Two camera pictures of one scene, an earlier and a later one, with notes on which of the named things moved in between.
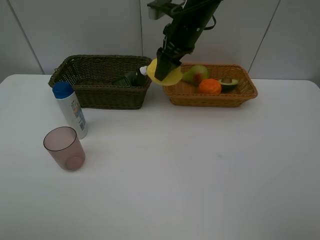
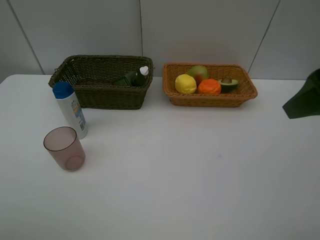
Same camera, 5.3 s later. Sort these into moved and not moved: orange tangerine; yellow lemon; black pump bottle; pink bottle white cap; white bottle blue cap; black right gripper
Moved: yellow lemon; black right gripper
Not moved: white bottle blue cap; pink bottle white cap; black pump bottle; orange tangerine
